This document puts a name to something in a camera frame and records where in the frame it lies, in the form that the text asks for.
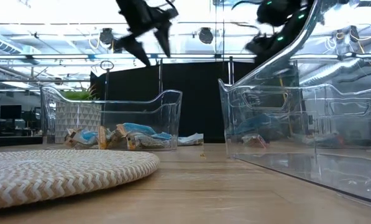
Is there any green succulent plant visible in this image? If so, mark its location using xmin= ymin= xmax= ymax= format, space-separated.
xmin=60 ymin=85 xmax=99 ymax=101

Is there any clear plastic bin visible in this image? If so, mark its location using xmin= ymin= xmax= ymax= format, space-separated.
xmin=296 ymin=83 xmax=371 ymax=150
xmin=218 ymin=0 xmax=371 ymax=207
xmin=40 ymin=86 xmax=183 ymax=152

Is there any white triangle-patterned plant pot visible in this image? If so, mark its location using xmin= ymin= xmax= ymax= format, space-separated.
xmin=54 ymin=101 xmax=103 ymax=144

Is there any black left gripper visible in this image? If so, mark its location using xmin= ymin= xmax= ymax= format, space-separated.
xmin=113 ymin=0 xmax=180 ymax=67

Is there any blue and white granola bar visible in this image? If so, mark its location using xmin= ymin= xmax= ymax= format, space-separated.
xmin=177 ymin=133 xmax=204 ymax=147
xmin=115 ymin=133 xmax=171 ymax=151

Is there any yellow cable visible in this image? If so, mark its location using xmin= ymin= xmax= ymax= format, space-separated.
xmin=278 ymin=76 xmax=293 ymax=138

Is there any black backdrop panel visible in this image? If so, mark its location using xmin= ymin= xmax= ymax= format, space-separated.
xmin=90 ymin=60 xmax=257 ymax=144

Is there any red and orange granola bar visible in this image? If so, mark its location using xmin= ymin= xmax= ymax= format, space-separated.
xmin=309 ymin=133 xmax=347 ymax=147

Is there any black computer monitor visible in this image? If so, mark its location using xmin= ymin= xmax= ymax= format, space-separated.
xmin=0 ymin=105 xmax=22 ymax=121

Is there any brown and blue granola bar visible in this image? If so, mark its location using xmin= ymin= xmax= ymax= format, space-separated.
xmin=240 ymin=133 xmax=268 ymax=149
xmin=63 ymin=127 xmax=83 ymax=149

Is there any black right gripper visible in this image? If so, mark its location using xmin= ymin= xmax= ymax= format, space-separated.
xmin=245 ymin=30 xmax=288 ymax=65

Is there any round black ceiling fixture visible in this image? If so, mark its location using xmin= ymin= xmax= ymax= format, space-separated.
xmin=99 ymin=27 xmax=115 ymax=45
xmin=198 ymin=27 xmax=214 ymax=45

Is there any round woven cream mat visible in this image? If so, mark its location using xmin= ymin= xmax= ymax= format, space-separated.
xmin=0 ymin=149 xmax=160 ymax=211

